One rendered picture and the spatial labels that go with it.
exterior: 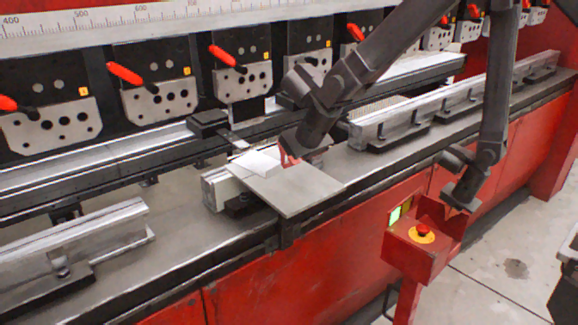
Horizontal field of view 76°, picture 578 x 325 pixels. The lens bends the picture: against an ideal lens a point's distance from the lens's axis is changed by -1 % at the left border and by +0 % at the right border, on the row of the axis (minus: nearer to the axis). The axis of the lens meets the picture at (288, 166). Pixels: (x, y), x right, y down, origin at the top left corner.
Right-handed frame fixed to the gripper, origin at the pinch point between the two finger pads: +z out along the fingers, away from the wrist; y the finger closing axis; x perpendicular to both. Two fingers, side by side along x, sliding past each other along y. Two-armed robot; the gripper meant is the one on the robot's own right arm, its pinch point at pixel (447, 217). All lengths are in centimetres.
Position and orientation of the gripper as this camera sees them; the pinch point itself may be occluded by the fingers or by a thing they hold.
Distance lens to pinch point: 120.7
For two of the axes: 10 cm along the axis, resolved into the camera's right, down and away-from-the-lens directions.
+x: -7.1, 3.7, -6.0
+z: -1.6, 7.4, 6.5
